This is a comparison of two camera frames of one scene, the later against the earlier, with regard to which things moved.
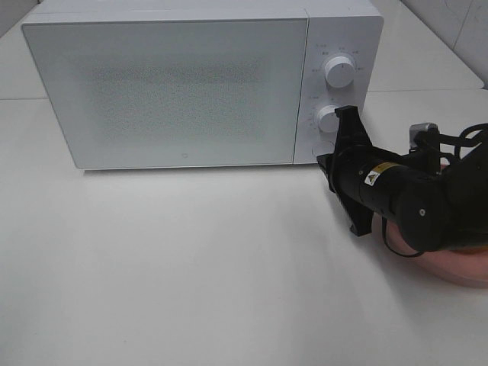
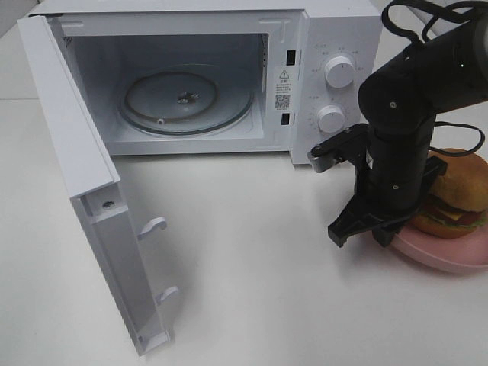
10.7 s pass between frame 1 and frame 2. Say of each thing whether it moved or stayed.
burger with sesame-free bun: moved
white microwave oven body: stayed
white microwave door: moved
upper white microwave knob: stayed
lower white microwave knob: stayed
